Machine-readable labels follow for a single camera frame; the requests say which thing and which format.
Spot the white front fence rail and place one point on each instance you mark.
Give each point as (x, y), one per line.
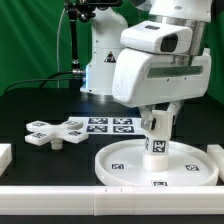
(102, 200)

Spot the white round table top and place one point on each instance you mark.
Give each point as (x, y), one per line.
(127, 163)

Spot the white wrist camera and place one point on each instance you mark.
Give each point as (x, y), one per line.
(157, 38)

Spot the white right fence block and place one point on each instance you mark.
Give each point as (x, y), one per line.
(216, 152)

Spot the white fence block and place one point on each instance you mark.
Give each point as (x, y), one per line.
(5, 157)
(216, 152)

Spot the white cross-shaped table base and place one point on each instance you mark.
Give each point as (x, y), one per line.
(43, 132)

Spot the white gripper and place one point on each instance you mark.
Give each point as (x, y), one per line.
(143, 79)

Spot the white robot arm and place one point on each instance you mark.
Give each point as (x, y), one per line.
(195, 14)

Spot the black camera stand pole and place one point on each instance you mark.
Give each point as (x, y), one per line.
(74, 36)

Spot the white sheet with markers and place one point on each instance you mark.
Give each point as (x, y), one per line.
(108, 125)

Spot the white left fence block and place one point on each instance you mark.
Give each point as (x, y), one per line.
(5, 157)

